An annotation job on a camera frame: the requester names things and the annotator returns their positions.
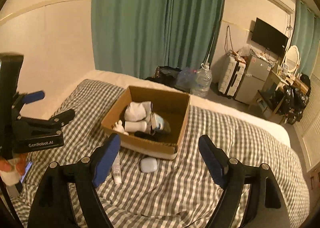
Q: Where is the white suitcase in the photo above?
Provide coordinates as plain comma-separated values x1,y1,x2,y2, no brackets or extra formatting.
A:
218,54,246,97

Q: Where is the large water bottle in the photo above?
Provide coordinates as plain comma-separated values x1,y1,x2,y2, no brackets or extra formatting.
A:
190,62,212,98

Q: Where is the white bottle in box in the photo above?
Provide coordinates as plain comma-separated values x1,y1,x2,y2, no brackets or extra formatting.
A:
124,120,148,133

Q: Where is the green window curtain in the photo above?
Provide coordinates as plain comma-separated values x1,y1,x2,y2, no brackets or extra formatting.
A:
291,0,319,77

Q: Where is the white cream tube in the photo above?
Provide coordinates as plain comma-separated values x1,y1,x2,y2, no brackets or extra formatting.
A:
112,153,121,185

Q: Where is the oval vanity mirror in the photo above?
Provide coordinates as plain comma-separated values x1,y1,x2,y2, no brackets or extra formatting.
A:
281,45,300,73

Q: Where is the white sock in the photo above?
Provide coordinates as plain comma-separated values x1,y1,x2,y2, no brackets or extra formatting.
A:
124,101,153,122

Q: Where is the brown cardboard box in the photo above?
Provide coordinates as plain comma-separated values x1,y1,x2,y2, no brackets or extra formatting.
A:
101,86,190,160

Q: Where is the black bags pile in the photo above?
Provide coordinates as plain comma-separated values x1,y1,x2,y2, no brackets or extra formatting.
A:
276,74,311,125

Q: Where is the silver mini fridge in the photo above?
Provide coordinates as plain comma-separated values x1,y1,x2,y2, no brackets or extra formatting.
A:
234,55,271,105

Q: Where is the blue silver packet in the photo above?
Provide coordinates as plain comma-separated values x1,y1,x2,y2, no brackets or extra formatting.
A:
150,113,165,132

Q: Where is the small white figurine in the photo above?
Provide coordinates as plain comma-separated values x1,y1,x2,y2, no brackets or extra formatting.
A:
112,120,129,135

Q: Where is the black bag on floor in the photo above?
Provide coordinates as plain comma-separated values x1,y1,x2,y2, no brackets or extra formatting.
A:
145,66,190,93

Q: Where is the wooden desk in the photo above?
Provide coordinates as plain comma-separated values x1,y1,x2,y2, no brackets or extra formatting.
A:
262,72,307,100

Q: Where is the black wall television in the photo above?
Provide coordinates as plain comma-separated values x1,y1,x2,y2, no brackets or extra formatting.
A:
251,18,289,58

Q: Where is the operator hand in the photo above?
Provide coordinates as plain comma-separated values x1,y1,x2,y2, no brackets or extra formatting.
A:
1,153,28,186

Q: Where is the white earbuds case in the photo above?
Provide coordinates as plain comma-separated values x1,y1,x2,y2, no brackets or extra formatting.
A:
140,157,158,173

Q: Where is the wooden stool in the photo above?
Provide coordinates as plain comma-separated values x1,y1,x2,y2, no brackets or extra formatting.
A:
248,90,285,120

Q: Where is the checkered bed cover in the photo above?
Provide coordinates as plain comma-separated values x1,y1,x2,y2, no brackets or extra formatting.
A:
11,79,310,227

